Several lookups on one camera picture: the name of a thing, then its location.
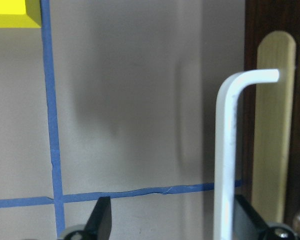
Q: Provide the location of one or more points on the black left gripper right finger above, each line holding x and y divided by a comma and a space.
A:
247, 223

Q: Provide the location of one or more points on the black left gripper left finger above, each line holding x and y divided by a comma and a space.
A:
99, 224

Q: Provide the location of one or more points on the light wood drawer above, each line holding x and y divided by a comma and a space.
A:
272, 127

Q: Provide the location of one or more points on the white drawer handle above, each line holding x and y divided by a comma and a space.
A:
226, 142

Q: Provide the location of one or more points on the yellow block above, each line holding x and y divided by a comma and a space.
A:
20, 14

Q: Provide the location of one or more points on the dark brown wooden cabinet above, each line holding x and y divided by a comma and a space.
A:
261, 18

